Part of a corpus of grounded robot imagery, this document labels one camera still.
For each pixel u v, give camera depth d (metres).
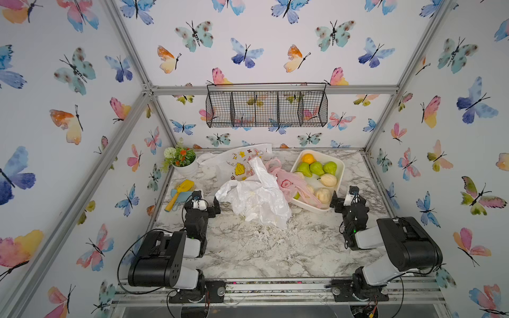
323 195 0.93
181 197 0.98
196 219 0.68
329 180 0.99
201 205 0.77
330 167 1.06
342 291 0.74
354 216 0.73
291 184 0.92
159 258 0.46
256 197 0.84
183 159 0.98
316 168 1.04
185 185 1.04
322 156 1.11
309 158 1.10
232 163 1.08
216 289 0.75
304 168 1.07
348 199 0.79
